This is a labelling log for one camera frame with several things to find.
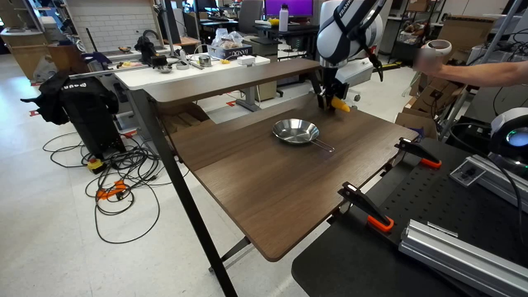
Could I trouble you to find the large cardboard box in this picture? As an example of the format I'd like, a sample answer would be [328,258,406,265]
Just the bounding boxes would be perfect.
[437,14,500,55]

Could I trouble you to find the silver aluminium extrusion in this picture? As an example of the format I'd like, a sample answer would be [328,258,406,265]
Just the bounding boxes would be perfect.
[397,219,528,297]

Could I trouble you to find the round black camera device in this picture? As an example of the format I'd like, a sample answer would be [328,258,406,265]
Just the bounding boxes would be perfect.
[487,105,528,164]

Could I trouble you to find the grey metal rail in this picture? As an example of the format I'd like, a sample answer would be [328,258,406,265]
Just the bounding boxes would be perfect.
[467,153,528,212]

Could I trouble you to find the person's bare forearm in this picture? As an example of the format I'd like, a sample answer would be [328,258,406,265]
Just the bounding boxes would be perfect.
[437,59,528,88]

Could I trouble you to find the white handheld controller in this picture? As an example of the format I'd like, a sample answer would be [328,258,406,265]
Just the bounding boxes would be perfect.
[419,37,454,72]

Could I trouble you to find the purple lit monitor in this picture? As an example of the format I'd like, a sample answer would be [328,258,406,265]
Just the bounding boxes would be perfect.
[262,0,315,18]

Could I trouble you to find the black floor cables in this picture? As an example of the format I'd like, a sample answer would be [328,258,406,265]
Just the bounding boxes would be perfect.
[41,130,165,247]

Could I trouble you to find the white bottle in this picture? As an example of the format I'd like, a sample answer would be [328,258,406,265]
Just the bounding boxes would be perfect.
[277,3,292,32]

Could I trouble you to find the stacked cardboard boxes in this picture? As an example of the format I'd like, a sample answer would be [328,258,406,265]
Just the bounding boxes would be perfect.
[0,27,86,80]

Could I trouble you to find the brown cardboard box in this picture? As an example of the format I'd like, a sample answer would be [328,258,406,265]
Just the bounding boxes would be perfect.
[409,72,449,112]
[394,107,440,138]

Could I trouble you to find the black table leg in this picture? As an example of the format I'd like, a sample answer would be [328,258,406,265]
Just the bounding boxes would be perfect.
[127,88,239,297]

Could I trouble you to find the orange floor cable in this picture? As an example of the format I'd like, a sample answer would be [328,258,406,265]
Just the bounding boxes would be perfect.
[94,178,132,201]

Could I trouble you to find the wooden raised table shelf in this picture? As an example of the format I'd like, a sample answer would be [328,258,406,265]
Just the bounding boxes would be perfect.
[114,55,323,105]

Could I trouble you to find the orange carrot plush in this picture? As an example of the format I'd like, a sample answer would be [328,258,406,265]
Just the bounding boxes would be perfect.
[330,97,353,115]

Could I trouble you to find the black backpack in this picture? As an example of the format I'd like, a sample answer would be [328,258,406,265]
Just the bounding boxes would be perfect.
[20,70,120,126]

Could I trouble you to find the small steel pan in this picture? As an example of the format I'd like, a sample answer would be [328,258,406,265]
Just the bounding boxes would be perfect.
[270,117,336,154]

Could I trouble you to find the black perforated table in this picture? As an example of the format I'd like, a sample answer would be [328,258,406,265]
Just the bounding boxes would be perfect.
[290,136,528,297]

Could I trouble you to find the person's bare hand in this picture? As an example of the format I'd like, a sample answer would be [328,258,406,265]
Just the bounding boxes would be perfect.
[414,49,442,77]

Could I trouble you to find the black orange bar clamp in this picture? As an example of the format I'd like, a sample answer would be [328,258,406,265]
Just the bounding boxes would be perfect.
[392,136,444,171]
[335,179,396,235]

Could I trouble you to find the grey framed black plate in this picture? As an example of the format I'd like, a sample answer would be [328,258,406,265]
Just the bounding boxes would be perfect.
[449,158,488,187]

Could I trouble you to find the black cable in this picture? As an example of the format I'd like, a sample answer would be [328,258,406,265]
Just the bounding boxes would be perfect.
[491,161,526,252]

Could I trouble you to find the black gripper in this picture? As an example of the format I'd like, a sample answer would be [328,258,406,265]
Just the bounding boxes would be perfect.
[317,64,350,112]

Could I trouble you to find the black headset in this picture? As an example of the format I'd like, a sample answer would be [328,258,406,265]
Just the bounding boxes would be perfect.
[133,27,160,65]

